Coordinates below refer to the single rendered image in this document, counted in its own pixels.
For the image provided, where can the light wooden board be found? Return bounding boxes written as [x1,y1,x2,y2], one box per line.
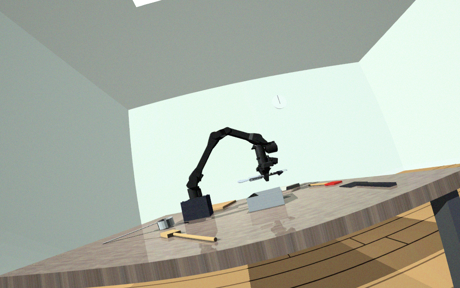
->
[212,200,236,210]

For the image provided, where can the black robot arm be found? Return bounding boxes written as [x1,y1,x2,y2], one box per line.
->
[186,127,278,200]

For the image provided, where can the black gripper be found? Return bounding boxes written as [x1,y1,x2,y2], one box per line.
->
[256,154,274,181]

